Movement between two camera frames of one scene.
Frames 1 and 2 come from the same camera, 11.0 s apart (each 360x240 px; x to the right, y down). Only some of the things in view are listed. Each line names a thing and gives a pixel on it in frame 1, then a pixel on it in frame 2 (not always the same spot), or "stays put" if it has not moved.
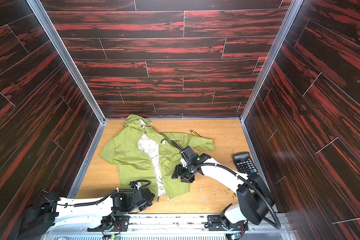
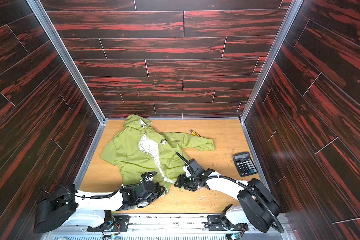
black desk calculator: (245, 164) stays put
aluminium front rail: (173, 227) stays put
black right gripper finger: (175, 173) -> (179, 182)
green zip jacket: (142, 154) stays put
